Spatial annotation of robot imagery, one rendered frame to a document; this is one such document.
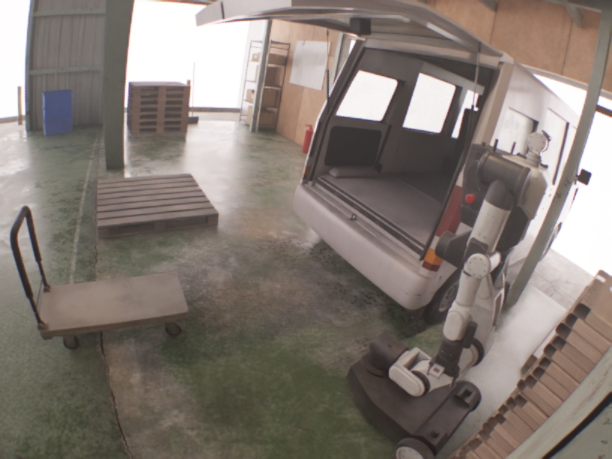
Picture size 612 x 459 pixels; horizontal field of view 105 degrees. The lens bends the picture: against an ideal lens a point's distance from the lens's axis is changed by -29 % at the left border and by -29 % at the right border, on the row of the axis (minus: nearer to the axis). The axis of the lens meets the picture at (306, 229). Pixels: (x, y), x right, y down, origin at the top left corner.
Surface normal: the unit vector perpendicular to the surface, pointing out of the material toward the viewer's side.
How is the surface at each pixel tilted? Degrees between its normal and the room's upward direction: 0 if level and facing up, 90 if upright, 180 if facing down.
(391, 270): 85
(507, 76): 77
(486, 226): 90
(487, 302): 90
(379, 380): 0
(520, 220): 98
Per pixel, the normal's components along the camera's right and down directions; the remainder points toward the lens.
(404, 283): -0.78, 0.10
